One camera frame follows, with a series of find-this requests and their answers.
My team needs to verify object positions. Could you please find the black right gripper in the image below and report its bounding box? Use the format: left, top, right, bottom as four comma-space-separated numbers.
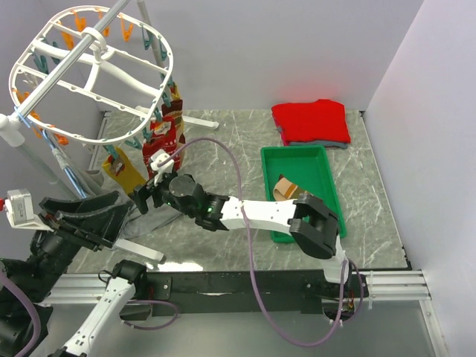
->
131, 170, 198, 219

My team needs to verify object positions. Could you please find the yellow bear sock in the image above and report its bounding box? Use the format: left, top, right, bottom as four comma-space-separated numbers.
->
102, 147, 146, 195

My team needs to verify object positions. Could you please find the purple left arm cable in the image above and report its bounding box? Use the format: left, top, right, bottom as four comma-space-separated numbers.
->
0, 273, 41, 357

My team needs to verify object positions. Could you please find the red snowflake christmas sock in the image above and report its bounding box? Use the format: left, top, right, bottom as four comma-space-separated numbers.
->
142, 115, 177, 179

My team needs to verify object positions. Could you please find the grey cloth on rack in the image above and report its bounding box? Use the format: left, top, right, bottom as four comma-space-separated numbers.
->
79, 170, 181, 239

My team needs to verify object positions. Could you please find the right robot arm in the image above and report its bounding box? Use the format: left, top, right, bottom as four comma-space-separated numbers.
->
132, 173, 353, 297

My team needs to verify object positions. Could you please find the white round clip hanger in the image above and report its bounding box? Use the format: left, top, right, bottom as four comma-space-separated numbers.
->
1, 1, 174, 147

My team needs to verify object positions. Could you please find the red folded cloth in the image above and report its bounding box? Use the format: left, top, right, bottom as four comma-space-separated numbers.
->
271, 99, 351, 147

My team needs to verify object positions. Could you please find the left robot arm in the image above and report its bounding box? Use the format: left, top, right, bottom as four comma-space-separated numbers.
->
1, 190, 151, 356

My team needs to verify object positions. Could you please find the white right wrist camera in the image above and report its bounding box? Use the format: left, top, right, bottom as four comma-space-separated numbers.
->
149, 149, 175, 174

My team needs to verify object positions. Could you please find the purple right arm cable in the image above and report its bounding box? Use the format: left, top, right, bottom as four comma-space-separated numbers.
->
158, 138, 360, 347

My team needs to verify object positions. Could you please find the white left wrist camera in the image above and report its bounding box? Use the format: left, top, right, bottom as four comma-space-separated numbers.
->
4, 189, 35, 229

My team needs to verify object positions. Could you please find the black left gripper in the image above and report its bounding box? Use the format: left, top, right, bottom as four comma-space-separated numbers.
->
22, 188, 135, 299

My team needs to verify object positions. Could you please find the striped brown orange sock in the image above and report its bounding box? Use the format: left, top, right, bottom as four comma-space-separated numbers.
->
272, 174, 308, 202

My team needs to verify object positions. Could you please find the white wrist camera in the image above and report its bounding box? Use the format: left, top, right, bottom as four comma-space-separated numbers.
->
4, 189, 35, 229
149, 149, 175, 174

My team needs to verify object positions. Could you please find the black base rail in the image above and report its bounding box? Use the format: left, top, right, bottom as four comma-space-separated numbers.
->
144, 269, 358, 317

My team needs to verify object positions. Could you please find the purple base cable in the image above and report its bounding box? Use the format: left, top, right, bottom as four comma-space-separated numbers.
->
120, 299, 179, 331

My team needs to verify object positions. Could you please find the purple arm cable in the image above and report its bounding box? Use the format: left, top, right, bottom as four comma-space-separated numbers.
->
158, 138, 360, 347
0, 273, 41, 357

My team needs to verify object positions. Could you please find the grey folded cloth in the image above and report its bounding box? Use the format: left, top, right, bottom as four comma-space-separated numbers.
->
277, 127, 349, 149

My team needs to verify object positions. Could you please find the green plastic tray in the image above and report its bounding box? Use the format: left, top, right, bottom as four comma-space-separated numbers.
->
261, 145, 347, 238

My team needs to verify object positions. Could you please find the white drying rack stand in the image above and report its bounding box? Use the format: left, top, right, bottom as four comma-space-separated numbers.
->
0, 0, 220, 263

